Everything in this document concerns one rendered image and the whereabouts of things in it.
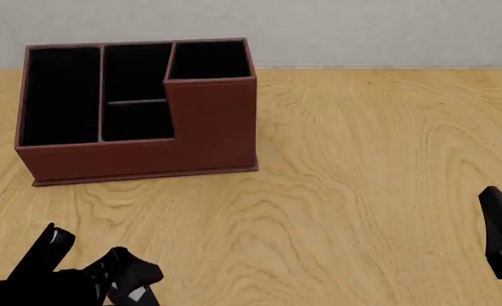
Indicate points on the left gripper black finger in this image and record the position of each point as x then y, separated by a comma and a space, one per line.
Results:
136, 267
42, 252

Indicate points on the red-brown desk caddy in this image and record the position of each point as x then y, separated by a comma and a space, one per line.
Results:
208, 127

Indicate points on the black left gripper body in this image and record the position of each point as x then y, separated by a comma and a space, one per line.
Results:
51, 290

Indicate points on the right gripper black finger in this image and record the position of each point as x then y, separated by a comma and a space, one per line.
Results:
499, 220

